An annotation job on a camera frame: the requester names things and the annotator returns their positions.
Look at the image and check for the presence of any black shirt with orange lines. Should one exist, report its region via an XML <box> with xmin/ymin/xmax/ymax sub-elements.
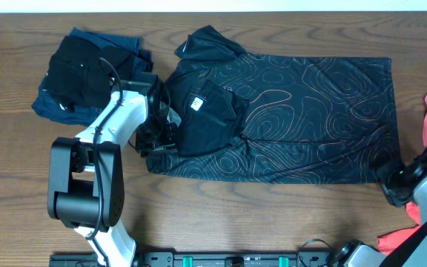
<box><xmin>146</xmin><ymin>26</ymin><xmax>401</xmax><ymax>184</ymax></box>

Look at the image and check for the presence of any black cable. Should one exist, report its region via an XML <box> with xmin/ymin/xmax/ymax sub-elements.
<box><xmin>85</xmin><ymin>57</ymin><xmax>125</xmax><ymax>267</ymax></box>
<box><xmin>297</xmin><ymin>239</ymin><xmax>334</xmax><ymax>267</ymax></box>

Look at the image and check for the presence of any left black cable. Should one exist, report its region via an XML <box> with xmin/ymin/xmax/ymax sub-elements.
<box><xmin>85</xmin><ymin>57</ymin><xmax>125</xmax><ymax>267</ymax></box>

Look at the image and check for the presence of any black mounting rail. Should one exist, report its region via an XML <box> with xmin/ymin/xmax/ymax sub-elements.
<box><xmin>48</xmin><ymin>251</ymin><xmax>331</xmax><ymax>267</ymax></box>

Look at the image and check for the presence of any right black cable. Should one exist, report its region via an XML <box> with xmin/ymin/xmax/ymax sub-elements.
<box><xmin>297</xmin><ymin>239</ymin><xmax>334</xmax><ymax>267</ymax></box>

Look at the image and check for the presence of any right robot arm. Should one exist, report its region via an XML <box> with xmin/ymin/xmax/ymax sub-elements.
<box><xmin>327</xmin><ymin>147</ymin><xmax>427</xmax><ymax>266</ymax></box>

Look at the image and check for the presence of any folded black garment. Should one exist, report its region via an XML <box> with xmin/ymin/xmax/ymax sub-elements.
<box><xmin>44</xmin><ymin>36</ymin><xmax>135</xmax><ymax>108</ymax></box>

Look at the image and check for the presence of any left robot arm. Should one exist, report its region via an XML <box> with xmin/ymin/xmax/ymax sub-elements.
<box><xmin>47</xmin><ymin>73</ymin><xmax>179</xmax><ymax>266</ymax></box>

